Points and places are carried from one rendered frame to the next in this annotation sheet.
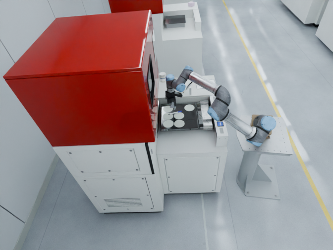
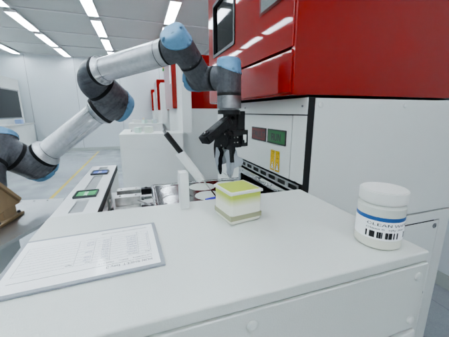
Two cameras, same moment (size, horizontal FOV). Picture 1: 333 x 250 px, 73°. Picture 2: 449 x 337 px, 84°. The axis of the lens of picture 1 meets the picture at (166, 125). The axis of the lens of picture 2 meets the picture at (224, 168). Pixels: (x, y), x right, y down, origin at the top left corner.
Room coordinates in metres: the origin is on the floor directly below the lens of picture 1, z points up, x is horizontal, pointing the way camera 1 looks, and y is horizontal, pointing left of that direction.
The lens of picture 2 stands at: (2.35, -0.42, 1.18)
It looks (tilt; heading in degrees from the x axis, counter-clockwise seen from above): 13 degrees down; 156
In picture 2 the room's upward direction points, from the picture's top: straight up
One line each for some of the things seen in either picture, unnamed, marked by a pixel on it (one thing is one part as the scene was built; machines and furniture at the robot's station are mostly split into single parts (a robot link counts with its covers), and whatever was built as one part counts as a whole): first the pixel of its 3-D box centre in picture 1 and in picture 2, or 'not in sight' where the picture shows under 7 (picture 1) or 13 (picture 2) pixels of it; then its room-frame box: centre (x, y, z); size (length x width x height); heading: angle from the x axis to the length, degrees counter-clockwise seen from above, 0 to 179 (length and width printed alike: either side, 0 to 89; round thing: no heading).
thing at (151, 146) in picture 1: (153, 122); (246, 150); (1.41, 0.11, 1.02); 0.82 x 0.03 x 0.40; 174
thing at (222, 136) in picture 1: (217, 119); (96, 203); (1.48, -0.49, 0.89); 0.55 x 0.09 x 0.14; 174
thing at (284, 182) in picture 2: not in sight; (263, 172); (1.59, 0.08, 0.96); 0.44 x 0.01 x 0.02; 174
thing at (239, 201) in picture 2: not in sight; (237, 200); (1.91, -0.19, 1.00); 0.07 x 0.07 x 0.07; 3
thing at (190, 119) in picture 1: (179, 115); (209, 196); (1.58, -0.13, 0.90); 0.34 x 0.34 x 0.01; 84
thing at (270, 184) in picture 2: (157, 118); (262, 189); (1.59, 0.08, 0.89); 0.44 x 0.02 x 0.10; 174
